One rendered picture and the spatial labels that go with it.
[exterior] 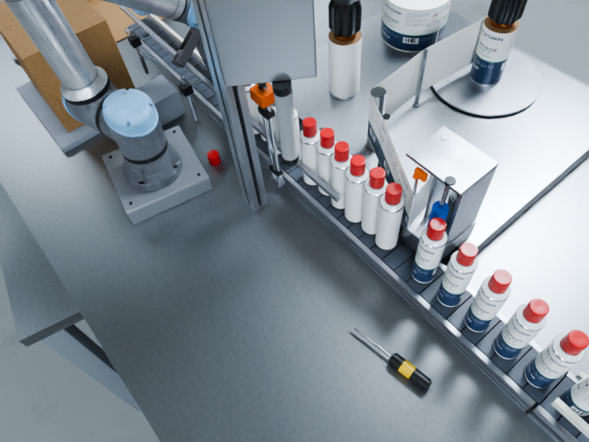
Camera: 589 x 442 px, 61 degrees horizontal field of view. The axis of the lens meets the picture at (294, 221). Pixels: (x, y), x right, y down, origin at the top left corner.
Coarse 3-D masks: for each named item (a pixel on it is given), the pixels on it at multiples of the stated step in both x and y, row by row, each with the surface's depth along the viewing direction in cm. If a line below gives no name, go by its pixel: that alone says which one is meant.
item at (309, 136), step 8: (304, 120) 113; (312, 120) 113; (304, 128) 113; (312, 128) 112; (304, 136) 116; (312, 136) 114; (304, 144) 116; (312, 144) 115; (304, 152) 118; (312, 152) 118; (304, 160) 121; (312, 160) 120; (312, 168) 123; (304, 176) 127; (312, 184) 128
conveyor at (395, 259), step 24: (216, 96) 150; (264, 144) 138; (288, 168) 132; (312, 192) 127; (336, 216) 123; (360, 240) 119; (408, 264) 114; (432, 288) 110; (456, 312) 107; (480, 336) 104; (504, 360) 101; (528, 360) 100; (528, 384) 98; (552, 384) 97
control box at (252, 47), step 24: (216, 0) 77; (240, 0) 77; (264, 0) 78; (288, 0) 78; (312, 0) 78; (216, 24) 80; (240, 24) 81; (264, 24) 81; (288, 24) 81; (312, 24) 82; (216, 48) 84; (240, 48) 85; (264, 48) 85; (288, 48) 85; (312, 48) 86; (240, 72) 89; (264, 72) 89; (288, 72) 90; (312, 72) 90
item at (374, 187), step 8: (376, 168) 104; (376, 176) 103; (384, 176) 103; (368, 184) 107; (376, 184) 104; (384, 184) 106; (368, 192) 106; (376, 192) 106; (384, 192) 106; (368, 200) 108; (376, 200) 107; (368, 208) 111; (376, 208) 110; (368, 216) 113; (376, 216) 112; (368, 224) 116; (376, 224) 115; (368, 232) 118
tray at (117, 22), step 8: (88, 0) 190; (96, 0) 191; (96, 8) 188; (104, 8) 188; (112, 8) 187; (128, 8) 187; (104, 16) 185; (112, 16) 184; (120, 16) 184; (136, 16) 183; (144, 16) 183; (112, 24) 182; (120, 24) 181; (128, 24) 181; (112, 32) 179; (120, 32) 178; (120, 40) 176
